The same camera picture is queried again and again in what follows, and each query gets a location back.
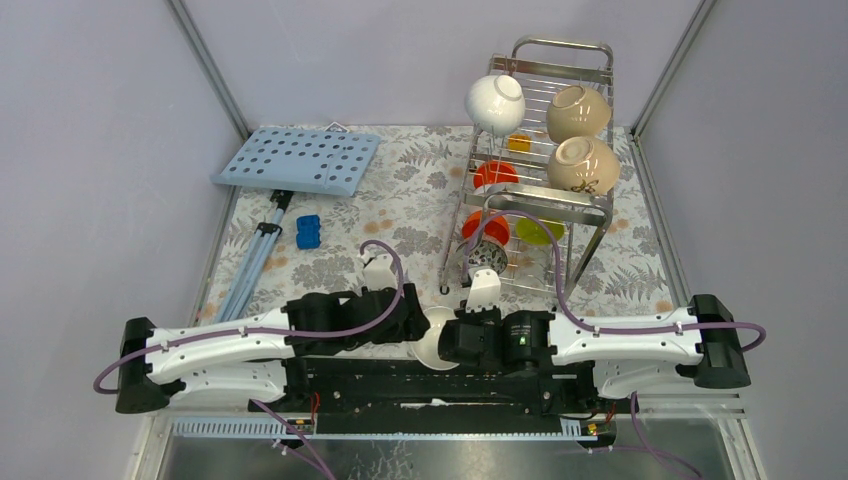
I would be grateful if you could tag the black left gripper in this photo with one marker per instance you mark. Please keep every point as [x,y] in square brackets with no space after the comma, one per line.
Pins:
[414,327]

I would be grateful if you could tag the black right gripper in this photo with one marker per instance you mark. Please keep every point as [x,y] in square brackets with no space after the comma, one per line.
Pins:
[494,312]

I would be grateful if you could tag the white bowl front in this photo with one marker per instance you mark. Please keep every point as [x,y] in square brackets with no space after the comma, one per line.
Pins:
[425,350]

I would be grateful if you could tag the white bowl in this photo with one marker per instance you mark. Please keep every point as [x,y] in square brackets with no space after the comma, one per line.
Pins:
[496,104]
[425,350]

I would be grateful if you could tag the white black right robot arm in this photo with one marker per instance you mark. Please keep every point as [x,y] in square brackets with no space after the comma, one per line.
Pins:
[697,344]

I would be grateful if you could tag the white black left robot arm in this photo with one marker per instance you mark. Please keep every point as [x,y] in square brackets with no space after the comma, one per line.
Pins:
[161,364]

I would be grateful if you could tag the stainless steel dish rack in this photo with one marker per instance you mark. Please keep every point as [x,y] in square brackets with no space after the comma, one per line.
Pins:
[542,271]

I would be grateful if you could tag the leopard pattern bowl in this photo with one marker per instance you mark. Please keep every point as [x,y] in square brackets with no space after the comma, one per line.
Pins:
[487,254]

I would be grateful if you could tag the blue toy block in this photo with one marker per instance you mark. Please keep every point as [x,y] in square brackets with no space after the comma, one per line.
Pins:
[308,234]

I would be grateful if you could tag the orange bowl lower front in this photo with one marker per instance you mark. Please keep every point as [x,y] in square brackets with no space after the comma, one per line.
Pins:
[498,229]

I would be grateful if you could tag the orange bowl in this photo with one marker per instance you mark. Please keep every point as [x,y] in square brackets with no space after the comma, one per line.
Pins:
[498,229]
[494,172]

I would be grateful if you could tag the lime green bowl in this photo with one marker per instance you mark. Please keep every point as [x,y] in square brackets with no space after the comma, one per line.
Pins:
[531,233]

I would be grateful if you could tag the floral table mat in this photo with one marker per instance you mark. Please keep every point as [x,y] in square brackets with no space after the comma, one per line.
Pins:
[407,199]

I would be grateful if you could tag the blue perforated tray stand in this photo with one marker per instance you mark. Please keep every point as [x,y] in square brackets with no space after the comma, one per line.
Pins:
[287,161]

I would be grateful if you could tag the orange bowl lower rear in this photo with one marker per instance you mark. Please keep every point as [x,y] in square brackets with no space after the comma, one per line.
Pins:
[494,172]

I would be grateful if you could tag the small yellow cup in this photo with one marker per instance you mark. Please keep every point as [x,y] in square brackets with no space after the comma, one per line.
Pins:
[519,143]

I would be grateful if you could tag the beige bowl with flower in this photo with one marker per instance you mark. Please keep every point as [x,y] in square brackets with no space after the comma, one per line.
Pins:
[583,164]

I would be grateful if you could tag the beige bowl rear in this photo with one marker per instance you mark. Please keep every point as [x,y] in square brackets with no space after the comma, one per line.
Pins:
[577,111]

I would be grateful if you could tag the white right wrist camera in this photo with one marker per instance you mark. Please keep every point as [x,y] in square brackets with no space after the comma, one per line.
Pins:
[484,291]

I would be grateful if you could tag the white slotted cable duct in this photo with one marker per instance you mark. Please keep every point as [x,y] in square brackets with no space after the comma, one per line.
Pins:
[267,428]

